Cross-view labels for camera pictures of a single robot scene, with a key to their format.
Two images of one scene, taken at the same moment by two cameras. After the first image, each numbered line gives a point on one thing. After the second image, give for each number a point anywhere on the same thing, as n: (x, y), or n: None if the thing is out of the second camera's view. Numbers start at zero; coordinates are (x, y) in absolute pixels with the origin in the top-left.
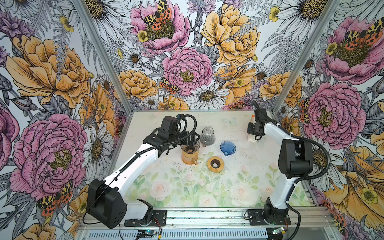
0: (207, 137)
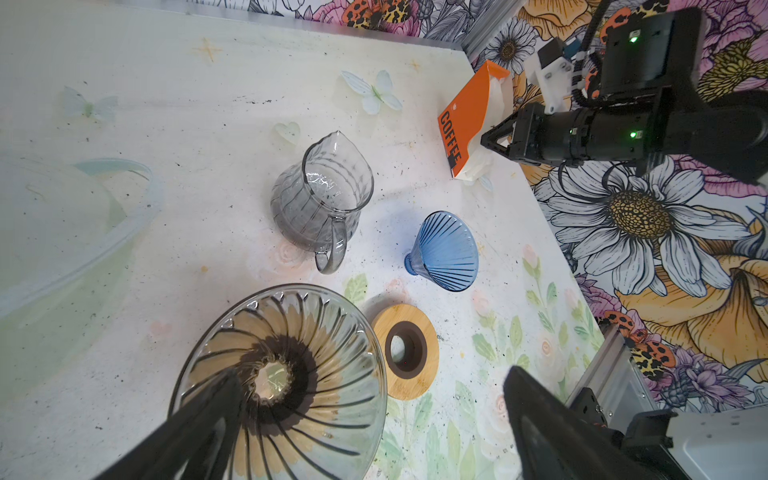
0: (316, 202)
